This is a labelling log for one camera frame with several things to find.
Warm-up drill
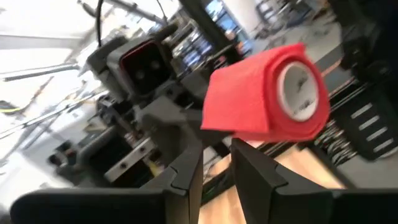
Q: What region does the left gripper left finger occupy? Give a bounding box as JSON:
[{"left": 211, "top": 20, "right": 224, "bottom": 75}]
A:
[{"left": 9, "top": 139, "right": 205, "bottom": 224}]

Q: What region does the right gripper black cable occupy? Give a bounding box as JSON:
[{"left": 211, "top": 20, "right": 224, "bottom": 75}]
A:
[{"left": 95, "top": 0, "right": 105, "bottom": 48}]

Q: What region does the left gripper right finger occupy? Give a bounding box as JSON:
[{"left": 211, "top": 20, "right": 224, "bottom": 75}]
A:
[{"left": 230, "top": 138, "right": 398, "bottom": 224}]

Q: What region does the black control box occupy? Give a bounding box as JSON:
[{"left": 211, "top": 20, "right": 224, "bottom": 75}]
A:
[{"left": 313, "top": 86, "right": 398, "bottom": 162}]

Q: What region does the red elastic bandage strip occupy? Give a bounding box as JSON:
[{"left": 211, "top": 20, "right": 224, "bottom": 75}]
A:
[{"left": 200, "top": 42, "right": 331, "bottom": 143}]

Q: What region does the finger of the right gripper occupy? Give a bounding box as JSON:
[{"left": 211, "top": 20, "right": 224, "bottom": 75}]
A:
[
  {"left": 180, "top": 70, "right": 216, "bottom": 101},
  {"left": 48, "top": 124, "right": 157, "bottom": 187}
]

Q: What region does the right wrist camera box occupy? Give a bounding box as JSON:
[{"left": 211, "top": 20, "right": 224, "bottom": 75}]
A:
[{"left": 107, "top": 39, "right": 174, "bottom": 98}]

